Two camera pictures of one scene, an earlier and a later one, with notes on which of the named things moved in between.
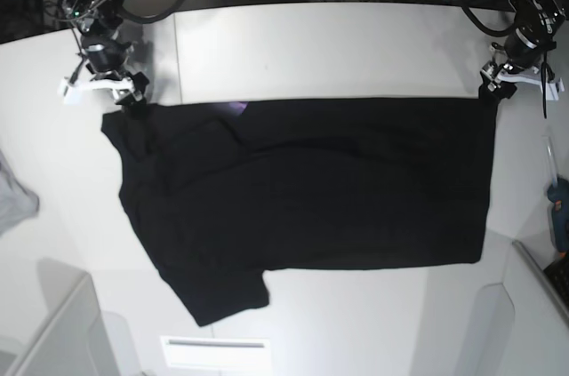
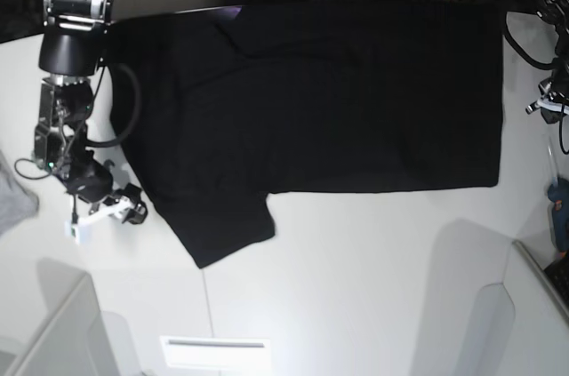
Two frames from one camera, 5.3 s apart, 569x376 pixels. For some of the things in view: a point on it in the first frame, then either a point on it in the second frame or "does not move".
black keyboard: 558,274 does not move
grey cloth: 16,202 does not move
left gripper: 106,55 → 90,180
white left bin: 78,339 does not move
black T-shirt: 227,191 → 219,107
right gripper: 524,57 → 553,96
